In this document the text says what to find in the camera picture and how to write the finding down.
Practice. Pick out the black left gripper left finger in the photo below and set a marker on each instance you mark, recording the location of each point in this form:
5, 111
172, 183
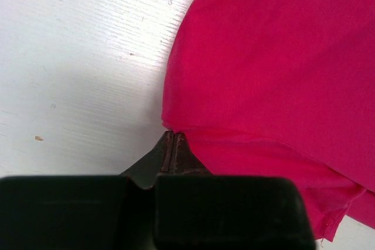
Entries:
81, 212

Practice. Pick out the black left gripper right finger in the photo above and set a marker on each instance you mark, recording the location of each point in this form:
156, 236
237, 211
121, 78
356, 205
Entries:
195, 209

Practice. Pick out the red t shirt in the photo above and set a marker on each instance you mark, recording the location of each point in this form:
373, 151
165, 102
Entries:
281, 88

